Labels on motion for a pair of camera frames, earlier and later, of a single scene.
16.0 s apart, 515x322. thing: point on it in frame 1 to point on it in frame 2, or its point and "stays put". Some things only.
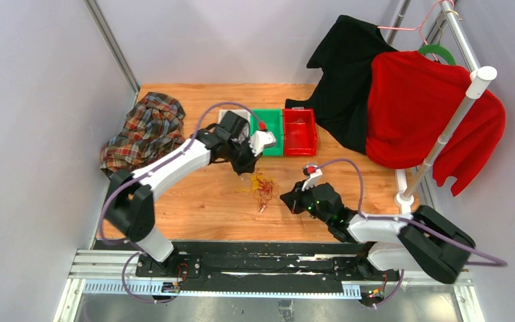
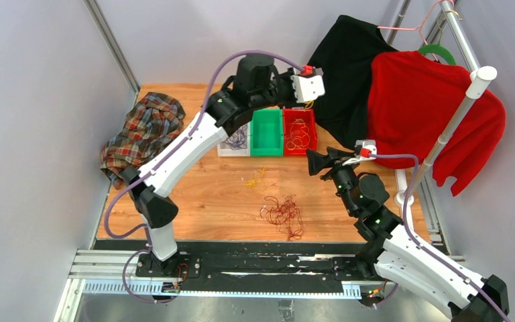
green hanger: (430, 49) stays put
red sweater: (412, 99) stays put
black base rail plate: (264, 262) stays put
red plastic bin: (300, 132) stays put
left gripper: (249, 166) to (287, 76)
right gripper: (294, 199) to (318, 161)
